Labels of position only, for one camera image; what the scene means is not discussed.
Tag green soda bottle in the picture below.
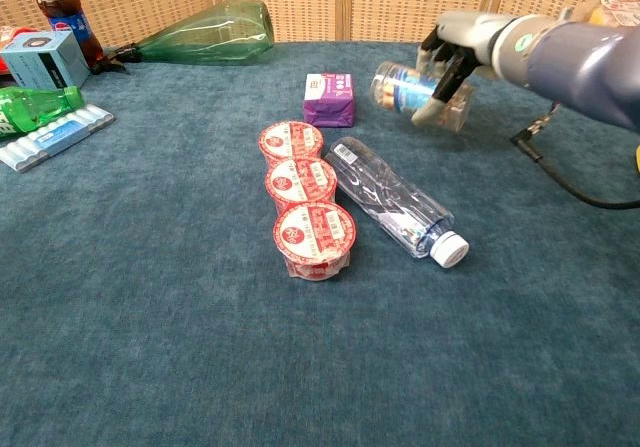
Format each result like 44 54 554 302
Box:
0 85 86 142

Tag wicker folding screen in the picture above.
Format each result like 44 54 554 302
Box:
0 0 640 49

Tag clear jar with blue label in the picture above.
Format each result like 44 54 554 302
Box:
369 60 475 133

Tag black cable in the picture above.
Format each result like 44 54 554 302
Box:
509 101 640 211

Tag clear plastic water bottle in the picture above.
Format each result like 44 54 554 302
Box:
324 135 471 269

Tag clear snack bag yellow contents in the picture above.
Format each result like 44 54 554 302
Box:
559 0 640 28

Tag white ribbed blister pack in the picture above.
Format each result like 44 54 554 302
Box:
0 104 116 174

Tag purple paper box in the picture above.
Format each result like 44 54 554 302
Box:
302 71 357 129

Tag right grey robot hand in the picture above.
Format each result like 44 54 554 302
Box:
411 10 502 125

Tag green glass vase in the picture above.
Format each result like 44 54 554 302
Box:
117 0 276 67

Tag teal velvet table cloth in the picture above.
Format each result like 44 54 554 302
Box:
0 39 640 447

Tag red lidded plastic cup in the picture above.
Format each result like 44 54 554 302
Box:
272 200 357 282
258 120 326 162
263 156 339 213

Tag grey blue cardboard box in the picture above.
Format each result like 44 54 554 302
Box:
0 30 91 92

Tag cola bottle blue label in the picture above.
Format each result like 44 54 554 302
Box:
31 0 106 68

